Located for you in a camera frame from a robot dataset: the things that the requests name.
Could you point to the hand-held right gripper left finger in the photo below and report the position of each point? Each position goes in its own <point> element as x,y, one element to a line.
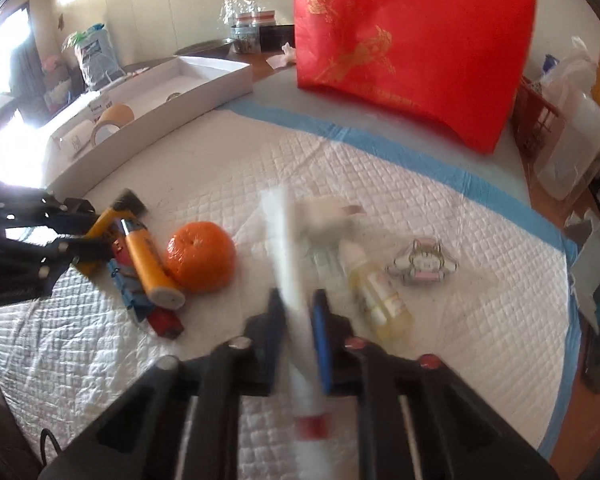
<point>276,320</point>

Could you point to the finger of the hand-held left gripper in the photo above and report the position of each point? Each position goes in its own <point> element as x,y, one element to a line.
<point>55,255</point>
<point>55,210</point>

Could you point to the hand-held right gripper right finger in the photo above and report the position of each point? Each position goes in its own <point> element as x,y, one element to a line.
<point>321,330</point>

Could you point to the yellow black utility knife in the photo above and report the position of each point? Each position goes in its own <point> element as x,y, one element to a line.
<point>105,220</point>

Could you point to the white pen with red band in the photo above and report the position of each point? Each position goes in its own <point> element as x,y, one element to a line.
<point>287,260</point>

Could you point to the pale yellow dropper bottle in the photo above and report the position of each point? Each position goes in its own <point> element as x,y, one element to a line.
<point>375,290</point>

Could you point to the small blue clip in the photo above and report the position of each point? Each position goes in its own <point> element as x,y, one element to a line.
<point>130,292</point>

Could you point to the cartoon acrylic charm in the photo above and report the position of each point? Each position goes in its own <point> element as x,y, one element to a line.
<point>420,262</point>

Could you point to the white cardboard box tray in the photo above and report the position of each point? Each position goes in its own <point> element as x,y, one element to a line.
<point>200,87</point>

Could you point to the small white box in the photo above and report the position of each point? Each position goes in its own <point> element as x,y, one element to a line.
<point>98,106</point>
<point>75,140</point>

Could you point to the mandarin orange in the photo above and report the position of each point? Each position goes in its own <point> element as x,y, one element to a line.
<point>200,257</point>

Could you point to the brown tape roll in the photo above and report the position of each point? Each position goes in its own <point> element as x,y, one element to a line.
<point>112,119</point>

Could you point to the pink plush toy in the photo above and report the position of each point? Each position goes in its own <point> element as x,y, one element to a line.
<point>54,65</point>

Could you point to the blue white plastic bag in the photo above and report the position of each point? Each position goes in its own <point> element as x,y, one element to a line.
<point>95,55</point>

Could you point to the dark wooden board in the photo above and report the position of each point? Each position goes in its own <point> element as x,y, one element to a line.
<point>205,48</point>

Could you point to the crumpled tissue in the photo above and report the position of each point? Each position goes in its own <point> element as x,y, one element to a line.
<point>284,57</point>

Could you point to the red lid jar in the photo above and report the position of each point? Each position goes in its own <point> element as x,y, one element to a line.
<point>241,20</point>
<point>263,17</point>

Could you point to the clear plastic wrap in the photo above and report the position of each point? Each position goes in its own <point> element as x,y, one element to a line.
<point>240,7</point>

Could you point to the small black box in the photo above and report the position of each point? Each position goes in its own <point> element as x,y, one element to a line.
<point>277,36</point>

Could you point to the white cardboard box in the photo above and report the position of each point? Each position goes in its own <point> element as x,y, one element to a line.
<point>594,255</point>

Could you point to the red fabric bag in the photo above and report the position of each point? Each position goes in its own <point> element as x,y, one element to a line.
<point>410,45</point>

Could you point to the red plastic crate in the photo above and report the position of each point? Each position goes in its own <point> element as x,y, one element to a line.
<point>535,115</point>

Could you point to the clear plastic container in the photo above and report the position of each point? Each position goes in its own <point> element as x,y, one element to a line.
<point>572,152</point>

